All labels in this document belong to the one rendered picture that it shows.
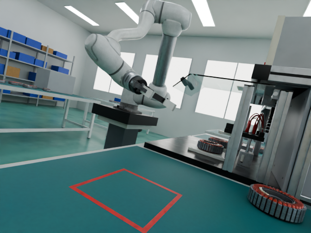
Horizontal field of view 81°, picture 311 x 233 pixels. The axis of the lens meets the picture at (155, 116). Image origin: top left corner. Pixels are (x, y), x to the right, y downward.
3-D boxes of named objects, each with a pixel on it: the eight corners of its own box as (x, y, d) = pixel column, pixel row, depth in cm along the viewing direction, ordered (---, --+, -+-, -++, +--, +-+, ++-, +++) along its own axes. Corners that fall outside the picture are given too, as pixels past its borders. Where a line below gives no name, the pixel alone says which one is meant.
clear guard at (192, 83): (172, 87, 69) (176, 71, 69) (190, 96, 91) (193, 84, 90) (270, 104, 55) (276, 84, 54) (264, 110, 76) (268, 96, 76)
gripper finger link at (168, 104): (162, 104, 79) (163, 104, 80) (172, 111, 74) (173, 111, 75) (165, 98, 79) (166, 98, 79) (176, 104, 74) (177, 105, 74)
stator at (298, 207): (283, 203, 48) (287, 190, 48) (315, 231, 37) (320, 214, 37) (240, 191, 49) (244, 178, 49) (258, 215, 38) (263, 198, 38)
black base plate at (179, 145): (143, 147, 74) (144, 141, 74) (189, 138, 131) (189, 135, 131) (279, 196, 53) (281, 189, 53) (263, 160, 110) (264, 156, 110)
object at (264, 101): (261, 102, 71) (264, 92, 71) (260, 104, 77) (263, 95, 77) (275, 105, 69) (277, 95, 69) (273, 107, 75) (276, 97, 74)
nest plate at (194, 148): (187, 149, 78) (188, 146, 78) (196, 146, 92) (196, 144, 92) (223, 161, 72) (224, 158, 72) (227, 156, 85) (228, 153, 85)
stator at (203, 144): (193, 147, 79) (195, 139, 79) (199, 145, 89) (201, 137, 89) (220, 156, 74) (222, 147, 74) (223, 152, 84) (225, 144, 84)
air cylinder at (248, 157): (236, 163, 73) (239, 150, 73) (237, 160, 80) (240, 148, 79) (250, 168, 71) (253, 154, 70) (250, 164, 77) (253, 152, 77)
